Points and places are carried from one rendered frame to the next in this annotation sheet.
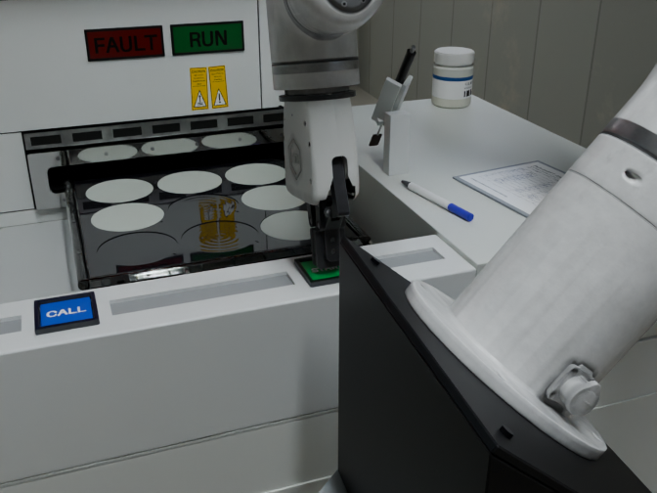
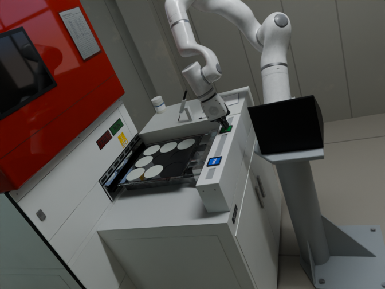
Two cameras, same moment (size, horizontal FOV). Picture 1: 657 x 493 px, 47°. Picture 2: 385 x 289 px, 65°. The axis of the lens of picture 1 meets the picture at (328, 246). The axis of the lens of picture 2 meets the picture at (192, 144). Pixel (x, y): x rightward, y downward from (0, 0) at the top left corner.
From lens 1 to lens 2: 1.05 m
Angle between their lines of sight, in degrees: 38
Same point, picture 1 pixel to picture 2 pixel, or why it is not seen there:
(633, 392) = not seen: hidden behind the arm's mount
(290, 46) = (206, 88)
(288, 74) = (208, 94)
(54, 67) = (95, 157)
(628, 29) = (126, 88)
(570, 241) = (278, 81)
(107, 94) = (107, 156)
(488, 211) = not seen: hidden behind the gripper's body
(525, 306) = (281, 93)
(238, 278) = (219, 140)
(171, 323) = (229, 148)
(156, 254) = (179, 165)
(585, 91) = not seen: hidden behind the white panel
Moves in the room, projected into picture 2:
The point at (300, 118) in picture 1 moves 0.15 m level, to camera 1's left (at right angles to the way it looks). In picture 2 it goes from (213, 101) to (195, 118)
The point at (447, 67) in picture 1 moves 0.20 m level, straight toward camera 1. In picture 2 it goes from (158, 102) to (178, 102)
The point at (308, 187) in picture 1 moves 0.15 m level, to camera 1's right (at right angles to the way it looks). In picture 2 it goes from (223, 112) to (238, 96)
